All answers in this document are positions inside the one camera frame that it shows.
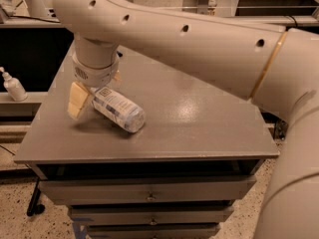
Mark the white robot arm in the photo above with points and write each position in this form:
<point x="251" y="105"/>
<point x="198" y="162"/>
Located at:
<point x="275" y="68"/>

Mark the middle grey drawer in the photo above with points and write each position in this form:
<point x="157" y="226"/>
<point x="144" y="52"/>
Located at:
<point x="151" y="215"/>

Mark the white pump dispenser bottle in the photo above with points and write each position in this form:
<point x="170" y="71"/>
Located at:
<point x="13" y="87"/>

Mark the bottom grey drawer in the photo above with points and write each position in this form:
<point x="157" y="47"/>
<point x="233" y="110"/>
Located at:
<point x="167" y="231"/>

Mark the black caster wheel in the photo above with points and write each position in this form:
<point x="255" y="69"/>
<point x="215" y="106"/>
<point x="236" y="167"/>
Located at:
<point x="34" y="207"/>

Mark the blue label plastic water bottle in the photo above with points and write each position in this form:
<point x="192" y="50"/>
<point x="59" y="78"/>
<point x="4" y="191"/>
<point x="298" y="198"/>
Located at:
<point x="119" y="109"/>

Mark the grey drawer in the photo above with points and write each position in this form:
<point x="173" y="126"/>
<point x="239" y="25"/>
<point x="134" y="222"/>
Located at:
<point x="152" y="190"/>
<point x="167" y="231"/>
<point x="151" y="215"/>

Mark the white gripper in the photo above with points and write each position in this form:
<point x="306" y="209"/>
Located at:
<point x="95" y="74"/>

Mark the top grey drawer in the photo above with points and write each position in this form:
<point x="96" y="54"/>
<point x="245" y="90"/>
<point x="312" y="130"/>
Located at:
<point x="152" y="190"/>

